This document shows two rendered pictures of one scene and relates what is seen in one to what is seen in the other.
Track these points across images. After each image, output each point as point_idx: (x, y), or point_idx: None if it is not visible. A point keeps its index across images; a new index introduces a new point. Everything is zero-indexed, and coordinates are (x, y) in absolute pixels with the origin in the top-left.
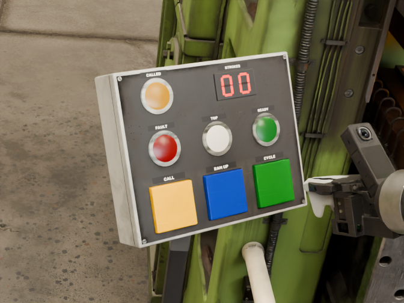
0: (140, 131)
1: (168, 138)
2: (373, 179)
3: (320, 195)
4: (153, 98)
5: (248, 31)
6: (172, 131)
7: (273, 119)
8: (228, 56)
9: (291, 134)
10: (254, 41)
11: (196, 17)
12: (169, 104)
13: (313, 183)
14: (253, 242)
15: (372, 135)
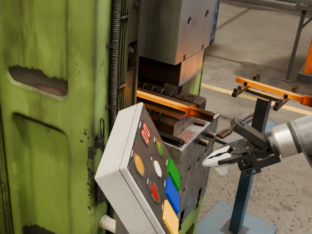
0: (146, 191)
1: (152, 185)
2: (262, 140)
3: (224, 164)
4: (139, 167)
5: (60, 101)
6: (150, 179)
7: (159, 141)
8: (13, 123)
9: (163, 144)
10: (78, 105)
11: None
12: (143, 165)
13: (223, 159)
14: (103, 216)
15: (243, 121)
